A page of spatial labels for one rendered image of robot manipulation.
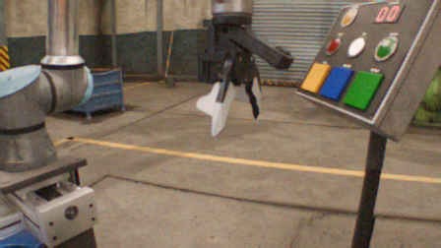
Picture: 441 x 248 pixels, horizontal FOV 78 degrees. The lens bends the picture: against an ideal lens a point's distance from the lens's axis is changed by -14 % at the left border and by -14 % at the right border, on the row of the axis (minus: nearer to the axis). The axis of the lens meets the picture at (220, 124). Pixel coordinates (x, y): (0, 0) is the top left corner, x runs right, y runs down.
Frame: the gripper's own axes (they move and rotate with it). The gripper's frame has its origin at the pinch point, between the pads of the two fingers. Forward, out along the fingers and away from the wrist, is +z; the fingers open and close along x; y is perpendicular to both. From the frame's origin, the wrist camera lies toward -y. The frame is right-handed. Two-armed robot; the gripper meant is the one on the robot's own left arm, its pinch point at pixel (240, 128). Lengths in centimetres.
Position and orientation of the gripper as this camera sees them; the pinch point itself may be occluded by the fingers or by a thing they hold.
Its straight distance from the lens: 57.7
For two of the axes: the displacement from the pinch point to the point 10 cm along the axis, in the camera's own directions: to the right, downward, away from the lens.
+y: -8.3, -1.4, 5.3
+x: -5.5, 2.1, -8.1
